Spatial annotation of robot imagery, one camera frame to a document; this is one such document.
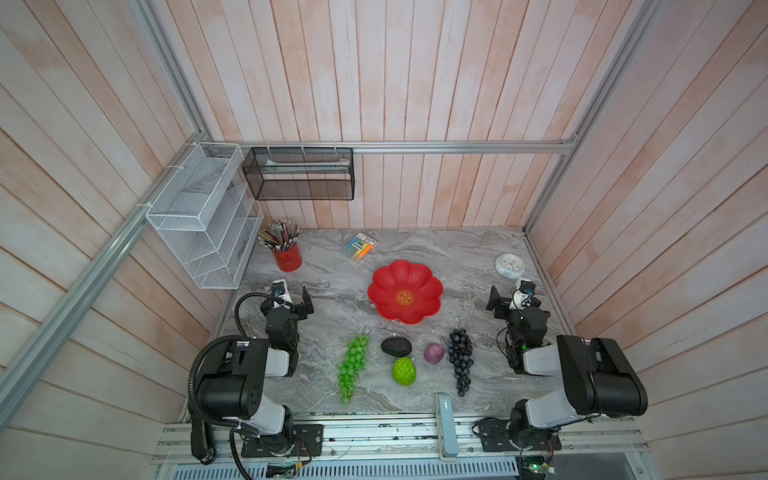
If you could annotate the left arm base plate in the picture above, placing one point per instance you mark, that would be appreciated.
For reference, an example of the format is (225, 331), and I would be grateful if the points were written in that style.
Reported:
(303, 440)

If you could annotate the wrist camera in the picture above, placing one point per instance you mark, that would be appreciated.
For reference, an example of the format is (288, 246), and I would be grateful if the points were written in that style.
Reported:
(523, 294)
(279, 290)

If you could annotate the grey upright bracket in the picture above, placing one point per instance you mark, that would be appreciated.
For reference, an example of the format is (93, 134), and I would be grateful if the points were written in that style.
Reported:
(448, 446)

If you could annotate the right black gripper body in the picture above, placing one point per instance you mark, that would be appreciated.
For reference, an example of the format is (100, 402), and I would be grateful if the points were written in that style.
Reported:
(504, 312)

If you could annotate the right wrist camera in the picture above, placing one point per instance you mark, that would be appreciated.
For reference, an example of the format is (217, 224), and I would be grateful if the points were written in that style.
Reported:
(523, 294)

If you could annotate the green textured fruit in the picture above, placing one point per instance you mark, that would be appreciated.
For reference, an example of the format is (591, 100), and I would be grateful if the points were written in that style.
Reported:
(404, 371)

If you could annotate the dark purple grape bunch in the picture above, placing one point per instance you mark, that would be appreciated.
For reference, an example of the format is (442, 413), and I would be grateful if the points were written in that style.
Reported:
(460, 356)

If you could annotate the colourful marker pack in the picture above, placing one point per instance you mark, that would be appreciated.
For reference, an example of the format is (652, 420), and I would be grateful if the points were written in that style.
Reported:
(360, 246)

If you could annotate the red pencil cup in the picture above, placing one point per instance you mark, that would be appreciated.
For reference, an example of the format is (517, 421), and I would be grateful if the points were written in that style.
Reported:
(289, 260)

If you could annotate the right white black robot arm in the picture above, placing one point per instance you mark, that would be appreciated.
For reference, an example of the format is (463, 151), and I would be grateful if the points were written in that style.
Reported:
(597, 378)

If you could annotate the green grape bunch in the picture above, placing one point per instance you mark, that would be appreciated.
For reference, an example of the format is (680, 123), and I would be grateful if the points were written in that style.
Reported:
(352, 365)

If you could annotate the black handheld device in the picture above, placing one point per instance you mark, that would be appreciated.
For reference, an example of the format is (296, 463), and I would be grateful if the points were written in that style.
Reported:
(202, 441)

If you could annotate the white wire mesh shelf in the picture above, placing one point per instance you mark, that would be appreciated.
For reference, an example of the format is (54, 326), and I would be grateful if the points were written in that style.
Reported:
(206, 217)

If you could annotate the dark avocado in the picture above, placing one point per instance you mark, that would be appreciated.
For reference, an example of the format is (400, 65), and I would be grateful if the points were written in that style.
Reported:
(397, 346)

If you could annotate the red flower-shaped fruit bowl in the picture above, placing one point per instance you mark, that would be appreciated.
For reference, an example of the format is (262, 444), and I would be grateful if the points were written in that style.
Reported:
(405, 292)

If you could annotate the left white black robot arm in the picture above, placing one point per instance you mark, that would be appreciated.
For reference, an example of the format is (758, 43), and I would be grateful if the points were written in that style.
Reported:
(225, 386)

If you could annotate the purple round fruit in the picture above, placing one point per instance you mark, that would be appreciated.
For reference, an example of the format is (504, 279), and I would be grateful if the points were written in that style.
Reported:
(434, 353)

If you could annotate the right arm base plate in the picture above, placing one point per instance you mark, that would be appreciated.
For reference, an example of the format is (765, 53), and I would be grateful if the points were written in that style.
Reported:
(499, 435)

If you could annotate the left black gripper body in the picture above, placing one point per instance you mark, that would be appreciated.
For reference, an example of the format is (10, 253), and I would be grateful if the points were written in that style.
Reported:
(298, 314)

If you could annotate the bundle of pencils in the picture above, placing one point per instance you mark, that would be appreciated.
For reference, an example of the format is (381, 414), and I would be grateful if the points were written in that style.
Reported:
(279, 236)

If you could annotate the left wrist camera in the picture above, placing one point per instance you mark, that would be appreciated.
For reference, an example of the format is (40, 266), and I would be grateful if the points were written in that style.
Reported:
(279, 290)

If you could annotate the black mesh wall basket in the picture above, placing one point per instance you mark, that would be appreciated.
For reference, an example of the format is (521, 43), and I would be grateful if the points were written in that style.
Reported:
(300, 173)

